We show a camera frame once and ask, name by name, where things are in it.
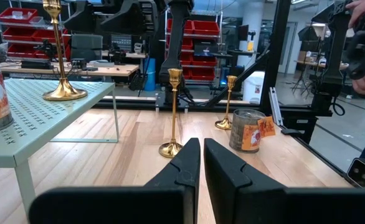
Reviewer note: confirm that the black aluminium rig frame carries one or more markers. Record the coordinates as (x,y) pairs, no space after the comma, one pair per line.
(277,46)

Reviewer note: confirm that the black table clamp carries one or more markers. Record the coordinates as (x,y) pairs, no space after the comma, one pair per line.
(291,132)

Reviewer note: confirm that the green perforated metal shelf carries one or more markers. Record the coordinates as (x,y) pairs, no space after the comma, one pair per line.
(45,109)

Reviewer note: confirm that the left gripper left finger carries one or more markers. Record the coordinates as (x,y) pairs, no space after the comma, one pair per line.
(170,199)

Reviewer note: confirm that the silver aluminium extrusion bar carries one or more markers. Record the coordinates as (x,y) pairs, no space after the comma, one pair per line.
(276,105)

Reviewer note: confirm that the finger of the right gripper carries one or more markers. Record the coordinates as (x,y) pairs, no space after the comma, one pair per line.
(86,15)
(126,18)

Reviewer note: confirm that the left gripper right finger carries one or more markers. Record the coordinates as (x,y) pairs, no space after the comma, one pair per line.
(241,199)

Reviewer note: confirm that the grey depth camera box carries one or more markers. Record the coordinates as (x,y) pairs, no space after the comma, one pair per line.
(361,172)

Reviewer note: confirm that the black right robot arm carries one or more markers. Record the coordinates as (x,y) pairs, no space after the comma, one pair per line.
(176,46)

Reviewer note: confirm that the white trash bin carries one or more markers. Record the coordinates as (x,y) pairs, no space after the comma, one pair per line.
(254,87)

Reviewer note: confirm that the grey office chair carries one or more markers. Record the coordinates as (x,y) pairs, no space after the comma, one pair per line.
(86,46)

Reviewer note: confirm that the red storage bin rack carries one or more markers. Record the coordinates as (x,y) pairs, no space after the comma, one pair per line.
(17,32)
(204,28)

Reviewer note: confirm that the brass candlestick holder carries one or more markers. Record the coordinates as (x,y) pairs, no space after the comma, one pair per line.
(64,90)
(171,148)
(224,124)

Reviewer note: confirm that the wooden workbench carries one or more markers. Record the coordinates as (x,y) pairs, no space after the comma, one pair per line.
(107,70)

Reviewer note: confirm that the blue barrel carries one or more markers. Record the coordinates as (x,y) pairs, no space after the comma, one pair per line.
(150,74)

